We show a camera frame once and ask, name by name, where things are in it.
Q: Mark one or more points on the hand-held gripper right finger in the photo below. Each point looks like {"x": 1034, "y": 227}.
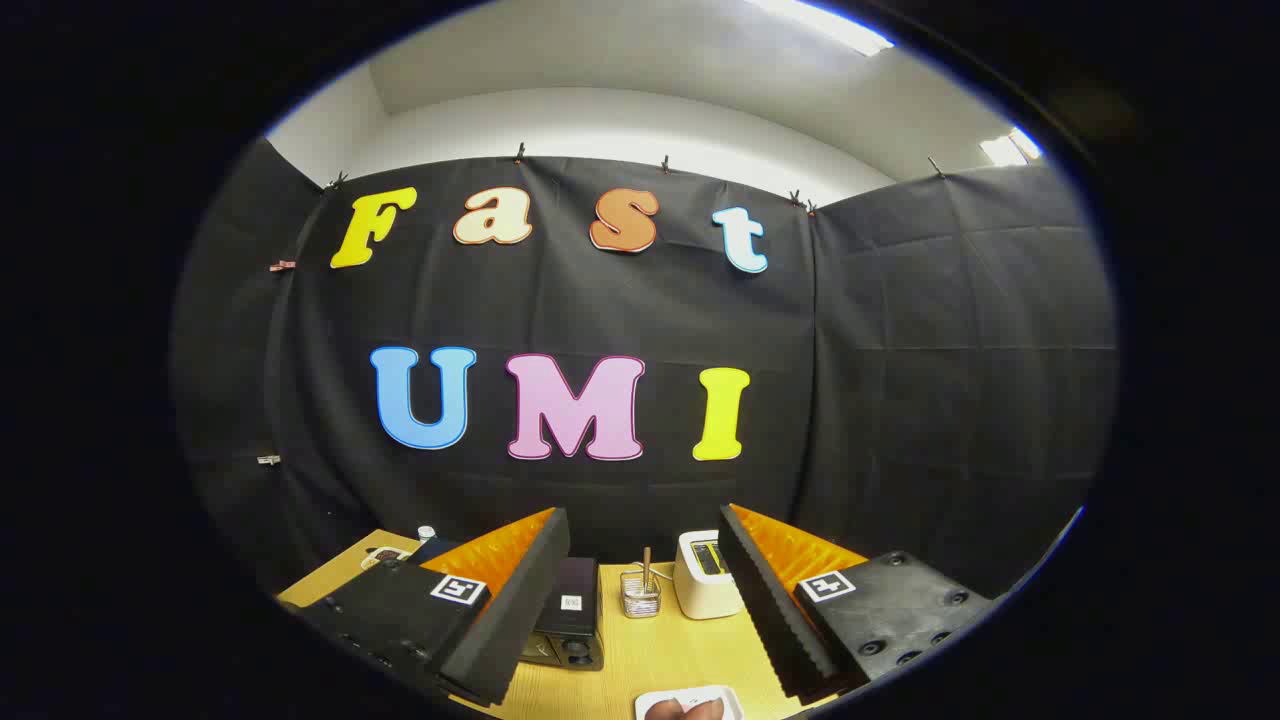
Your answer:
{"x": 765, "y": 610}

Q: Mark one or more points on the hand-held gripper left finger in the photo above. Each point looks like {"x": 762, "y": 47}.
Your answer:
{"x": 520, "y": 610}

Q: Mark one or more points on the black toaster oven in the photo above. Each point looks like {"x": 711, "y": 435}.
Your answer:
{"x": 575, "y": 600}

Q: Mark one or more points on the white square plate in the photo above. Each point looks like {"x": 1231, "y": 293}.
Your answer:
{"x": 662, "y": 697}

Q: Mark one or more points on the white bread toaster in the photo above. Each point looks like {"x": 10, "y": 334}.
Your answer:
{"x": 700, "y": 595}

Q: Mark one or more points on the dark blue flat object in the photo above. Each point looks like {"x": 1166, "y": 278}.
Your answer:
{"x": 432, "y": 550}

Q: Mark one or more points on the clear glass holder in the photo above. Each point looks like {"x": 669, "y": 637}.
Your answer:
{"x": 640, "y": 600}

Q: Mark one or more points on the small white dish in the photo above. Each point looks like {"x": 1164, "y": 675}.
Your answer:
{"x": 385, "y": 556}

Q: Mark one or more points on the row of black clips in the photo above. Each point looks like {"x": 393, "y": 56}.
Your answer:
{"x": 519, "y": 152}

